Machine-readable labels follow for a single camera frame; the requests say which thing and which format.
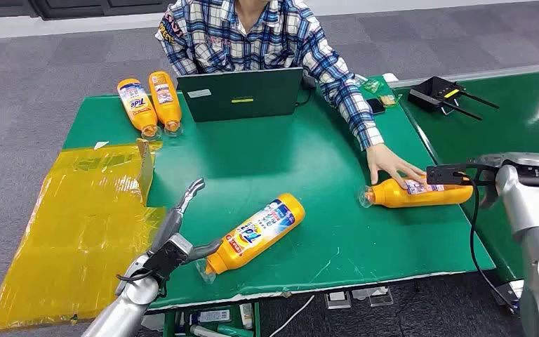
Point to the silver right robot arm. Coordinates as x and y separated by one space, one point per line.
530 209

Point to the dark green laptop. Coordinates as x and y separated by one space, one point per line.
241 95

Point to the black router with antennas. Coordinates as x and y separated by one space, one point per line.
432 90

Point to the person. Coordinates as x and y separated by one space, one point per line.
251 37

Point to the green conveyor belt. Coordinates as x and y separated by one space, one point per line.
506 116

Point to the white labelled tube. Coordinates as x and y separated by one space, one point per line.
213 316

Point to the black power adapter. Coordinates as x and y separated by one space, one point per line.
308 83

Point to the orange Tide detergent bottle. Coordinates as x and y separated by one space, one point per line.
165 97
135 104
255 232
390 195

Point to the white tape scrap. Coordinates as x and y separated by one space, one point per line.
100 145

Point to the green snack packet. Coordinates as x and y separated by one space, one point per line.
372 86

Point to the orange snack packet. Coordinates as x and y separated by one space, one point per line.
388 100

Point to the small white bottle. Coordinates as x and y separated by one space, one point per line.
246 316

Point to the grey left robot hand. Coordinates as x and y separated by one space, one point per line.
167 258

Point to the green table mat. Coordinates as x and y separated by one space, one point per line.
297 163

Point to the person's left hand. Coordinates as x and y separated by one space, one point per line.
388 160

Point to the black smartphone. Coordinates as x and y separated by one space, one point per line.
375 106

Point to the yellow plastic sheet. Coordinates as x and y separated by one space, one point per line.
74 232

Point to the floor socket plate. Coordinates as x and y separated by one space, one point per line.
338 300
378 296

